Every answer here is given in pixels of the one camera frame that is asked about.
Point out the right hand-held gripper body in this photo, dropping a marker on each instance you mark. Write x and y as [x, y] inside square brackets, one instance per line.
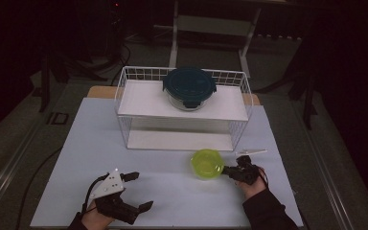
[244, 171]

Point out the person's left hand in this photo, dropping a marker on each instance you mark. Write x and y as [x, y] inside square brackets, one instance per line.
[92, 220]

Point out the yellow-green plastic bowl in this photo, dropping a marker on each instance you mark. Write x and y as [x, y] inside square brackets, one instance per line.
[206, 164]

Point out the person's right hand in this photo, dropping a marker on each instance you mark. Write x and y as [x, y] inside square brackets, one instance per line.
[252, 190]

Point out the metal floor rail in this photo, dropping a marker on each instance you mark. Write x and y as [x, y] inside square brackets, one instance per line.
[326, 172]
[9, 167]

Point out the dark blue round lidded container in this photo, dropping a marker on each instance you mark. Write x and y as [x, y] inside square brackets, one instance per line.
[188, 84]

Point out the dark metal stand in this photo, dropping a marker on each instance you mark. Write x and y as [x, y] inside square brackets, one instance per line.
[310, 102]
[45, 86]

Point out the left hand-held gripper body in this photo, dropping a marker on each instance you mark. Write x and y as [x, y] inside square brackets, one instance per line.
[111, 201]

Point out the white metal frame stand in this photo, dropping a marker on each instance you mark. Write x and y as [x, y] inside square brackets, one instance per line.
[173, 48]

